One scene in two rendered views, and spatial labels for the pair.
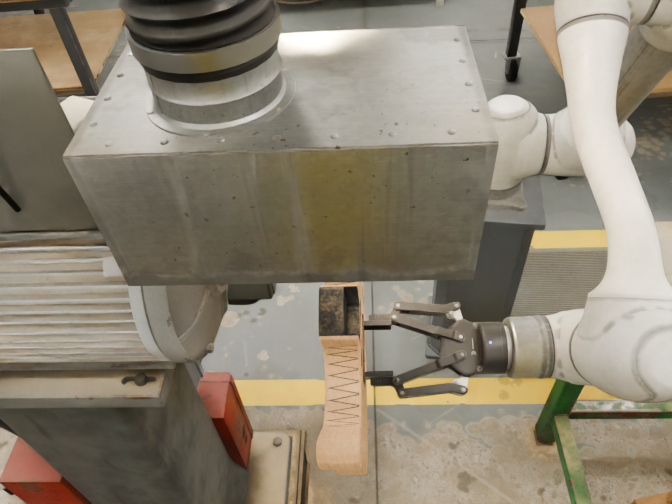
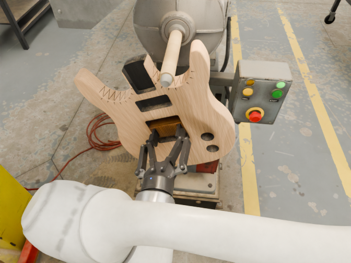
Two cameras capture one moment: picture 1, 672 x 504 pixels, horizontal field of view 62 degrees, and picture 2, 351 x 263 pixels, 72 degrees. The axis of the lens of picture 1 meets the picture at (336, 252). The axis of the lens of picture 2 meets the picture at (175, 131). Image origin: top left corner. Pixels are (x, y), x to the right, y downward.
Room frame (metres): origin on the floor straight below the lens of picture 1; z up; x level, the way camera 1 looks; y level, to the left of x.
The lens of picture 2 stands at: (0.49, -0.48, 1.57)
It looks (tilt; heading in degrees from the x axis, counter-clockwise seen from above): 49 degrees down; 91
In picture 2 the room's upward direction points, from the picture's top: straight up
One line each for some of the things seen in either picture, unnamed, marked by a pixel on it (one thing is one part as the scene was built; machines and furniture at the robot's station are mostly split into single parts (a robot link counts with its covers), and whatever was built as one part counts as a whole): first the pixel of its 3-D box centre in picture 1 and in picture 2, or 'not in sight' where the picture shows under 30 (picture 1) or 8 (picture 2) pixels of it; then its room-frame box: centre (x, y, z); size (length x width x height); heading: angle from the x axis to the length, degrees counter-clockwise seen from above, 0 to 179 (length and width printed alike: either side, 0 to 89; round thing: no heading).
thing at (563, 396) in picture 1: (579, 363); not in sight; (0.74, -0.61, 0.45); 0.05 x 0.05 x 0.90; 85
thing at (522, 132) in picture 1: (504, 139); not in sight; (1.18, -0.46, 0.87); 0.18 x 0.16 x 0.22; 80
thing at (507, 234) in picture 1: (475, 269); not in sight; (1.18, -0.45, 0.35); 0.28 x 0.28 x 0.70; 77
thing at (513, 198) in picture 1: (485, 179); not in sight; (1.18, -0.43, 0.73); 0.22 x 0.18 x 0.06; 77
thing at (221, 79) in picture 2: not in sight; (230, 79); (0.67, 0.24, 1.02); 0.19 x 0.04 x 0.04; 175
